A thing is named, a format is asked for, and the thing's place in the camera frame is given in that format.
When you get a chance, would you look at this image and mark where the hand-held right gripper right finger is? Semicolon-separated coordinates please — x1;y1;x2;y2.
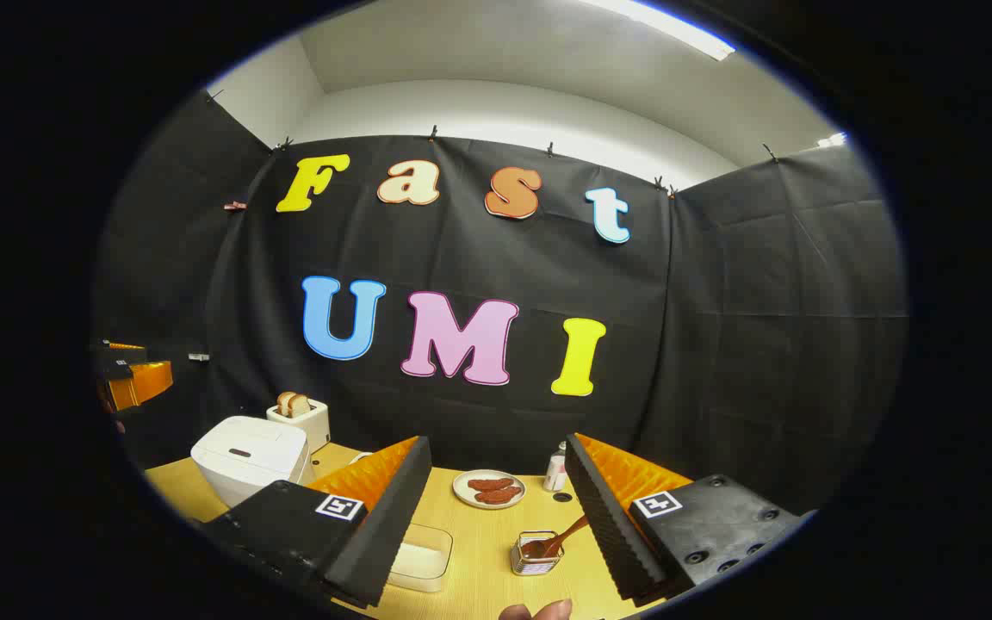
563;432;807;608

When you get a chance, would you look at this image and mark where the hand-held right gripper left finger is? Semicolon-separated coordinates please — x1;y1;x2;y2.
203;435;433;611

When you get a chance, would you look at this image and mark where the brown wooden spoon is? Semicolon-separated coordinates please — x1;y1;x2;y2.
520;514;590;559

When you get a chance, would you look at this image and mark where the clear rice container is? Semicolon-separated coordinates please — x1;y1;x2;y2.
388;523;454;593

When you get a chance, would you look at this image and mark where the wire chopstick holder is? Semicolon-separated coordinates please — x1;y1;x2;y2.
511;530;564;576

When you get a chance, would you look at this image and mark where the white rice cooker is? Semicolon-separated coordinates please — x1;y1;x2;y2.
190;416;316;509

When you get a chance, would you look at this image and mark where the clear bottle with pink label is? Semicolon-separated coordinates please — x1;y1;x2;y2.
543;442;569;493

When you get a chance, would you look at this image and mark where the white plate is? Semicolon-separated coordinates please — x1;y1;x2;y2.
452;469;527;511

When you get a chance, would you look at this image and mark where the white toaster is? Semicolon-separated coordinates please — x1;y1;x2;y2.
266;398;331;453

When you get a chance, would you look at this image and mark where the black backdrop cloth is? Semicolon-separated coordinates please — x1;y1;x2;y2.
91;90;908;518

